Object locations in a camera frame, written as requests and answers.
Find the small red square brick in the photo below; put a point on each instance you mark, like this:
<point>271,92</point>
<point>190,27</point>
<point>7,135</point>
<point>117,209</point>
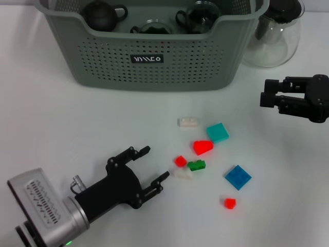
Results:
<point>180,160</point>

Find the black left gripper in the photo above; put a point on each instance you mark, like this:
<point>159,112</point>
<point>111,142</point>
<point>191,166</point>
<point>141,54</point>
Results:
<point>115,187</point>

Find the glass carafe black lid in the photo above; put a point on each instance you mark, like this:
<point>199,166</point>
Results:
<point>272,49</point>

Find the green two-stud brick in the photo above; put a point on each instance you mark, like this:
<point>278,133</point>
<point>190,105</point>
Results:
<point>196,166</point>

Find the grey perforated storage bin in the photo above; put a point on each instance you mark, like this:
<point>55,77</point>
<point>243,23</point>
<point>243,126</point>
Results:
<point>115,67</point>

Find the blue square plate brick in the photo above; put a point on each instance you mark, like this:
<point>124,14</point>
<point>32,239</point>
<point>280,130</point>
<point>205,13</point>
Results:
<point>238,177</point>

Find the glass teacup black base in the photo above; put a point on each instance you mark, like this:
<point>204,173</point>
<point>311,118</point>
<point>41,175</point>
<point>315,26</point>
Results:
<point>154,28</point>
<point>203,18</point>

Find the teal square plate brick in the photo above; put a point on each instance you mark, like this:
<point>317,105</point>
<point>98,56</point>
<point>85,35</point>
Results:
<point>218,133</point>

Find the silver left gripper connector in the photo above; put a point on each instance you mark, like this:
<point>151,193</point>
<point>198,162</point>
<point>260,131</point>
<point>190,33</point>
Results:
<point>78,182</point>

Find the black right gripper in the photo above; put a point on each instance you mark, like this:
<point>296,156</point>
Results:
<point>318,100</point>

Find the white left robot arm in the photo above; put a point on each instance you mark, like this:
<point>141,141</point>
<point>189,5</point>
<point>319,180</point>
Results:
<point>74,226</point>

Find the white two-stud brick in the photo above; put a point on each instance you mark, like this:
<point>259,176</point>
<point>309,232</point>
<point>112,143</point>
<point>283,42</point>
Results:
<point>189,122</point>

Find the dark brown clay teapot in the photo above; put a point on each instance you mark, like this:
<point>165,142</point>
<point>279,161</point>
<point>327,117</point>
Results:
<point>100,15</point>

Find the small orange-red notched brick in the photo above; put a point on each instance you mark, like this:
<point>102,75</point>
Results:
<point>230,203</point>

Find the white plate brick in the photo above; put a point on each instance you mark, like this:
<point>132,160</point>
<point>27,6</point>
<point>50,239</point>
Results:
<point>182,174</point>

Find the large orange-red sloped brick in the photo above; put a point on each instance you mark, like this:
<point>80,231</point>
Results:
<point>203,147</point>

